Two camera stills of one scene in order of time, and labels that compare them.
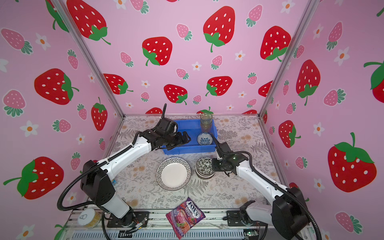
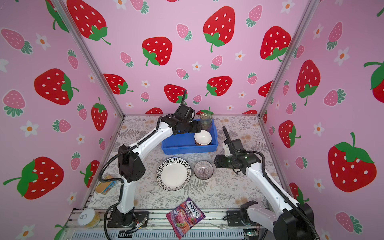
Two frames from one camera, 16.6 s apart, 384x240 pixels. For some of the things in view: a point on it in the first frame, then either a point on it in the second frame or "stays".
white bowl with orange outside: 204,177 to 203,138
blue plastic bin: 193,128 stays
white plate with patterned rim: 173,173 stays
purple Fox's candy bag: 184,217 stays
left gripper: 180,141 to 194,125
